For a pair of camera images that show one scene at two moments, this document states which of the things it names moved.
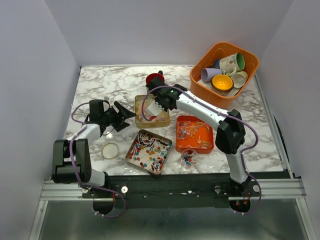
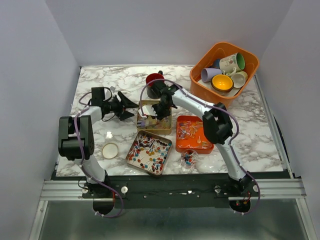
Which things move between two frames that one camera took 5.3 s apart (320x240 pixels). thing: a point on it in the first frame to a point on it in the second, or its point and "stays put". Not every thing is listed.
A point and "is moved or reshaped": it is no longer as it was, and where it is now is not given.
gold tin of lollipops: [149, 152] stays put
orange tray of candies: [192, 133] stays put
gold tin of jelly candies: [143, 119] is moved or reshaped
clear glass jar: [189, 159] stays put
